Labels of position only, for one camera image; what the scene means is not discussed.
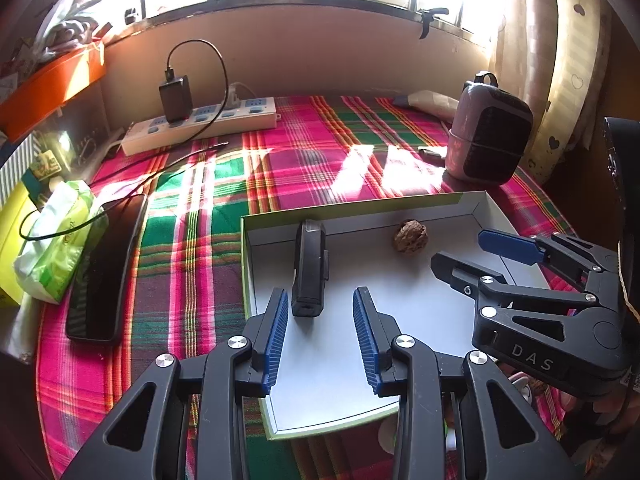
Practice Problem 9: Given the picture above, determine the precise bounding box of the brown walnut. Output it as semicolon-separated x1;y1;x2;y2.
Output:
393;219;428;255

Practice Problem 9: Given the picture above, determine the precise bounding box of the white shallow cardboard box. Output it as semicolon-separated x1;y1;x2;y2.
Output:
240;190;549;442

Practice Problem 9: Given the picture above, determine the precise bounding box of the plaid tablecloth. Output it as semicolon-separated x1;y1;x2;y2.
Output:
34;94;582;480

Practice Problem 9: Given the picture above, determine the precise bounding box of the small dark object on cloth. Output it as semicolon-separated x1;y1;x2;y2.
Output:
418;146;447;167

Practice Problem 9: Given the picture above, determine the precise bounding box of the pink black portable heater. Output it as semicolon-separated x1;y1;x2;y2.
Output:
445;70;534;185

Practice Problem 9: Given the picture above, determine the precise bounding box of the black rectangular device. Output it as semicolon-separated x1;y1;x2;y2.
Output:
292;219;329;318

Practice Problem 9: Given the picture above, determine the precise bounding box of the beige pouch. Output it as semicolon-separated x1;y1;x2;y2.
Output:
392;90;459;122

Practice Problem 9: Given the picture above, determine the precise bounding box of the heart pattern curtain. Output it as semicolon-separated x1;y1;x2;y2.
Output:
490;0;611;184

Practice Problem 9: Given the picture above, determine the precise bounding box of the green white tissue pack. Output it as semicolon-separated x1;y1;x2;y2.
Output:
13;180;103;304

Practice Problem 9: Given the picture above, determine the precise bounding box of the black window latch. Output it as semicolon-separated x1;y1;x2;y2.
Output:
419;8;449;40

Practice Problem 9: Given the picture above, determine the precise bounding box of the white power strip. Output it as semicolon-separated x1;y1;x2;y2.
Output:
120;98;278;156

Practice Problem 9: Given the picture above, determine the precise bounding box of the black charger adapter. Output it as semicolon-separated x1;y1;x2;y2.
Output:
158;67;193;124

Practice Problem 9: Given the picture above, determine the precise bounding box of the orange box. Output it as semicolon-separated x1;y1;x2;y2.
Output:
0;42;106;144

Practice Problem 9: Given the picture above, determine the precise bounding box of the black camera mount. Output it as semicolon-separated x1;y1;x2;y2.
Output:
604;117;639;310

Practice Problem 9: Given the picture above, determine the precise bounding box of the black charging cable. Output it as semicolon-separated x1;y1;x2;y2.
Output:
18;38;231;243

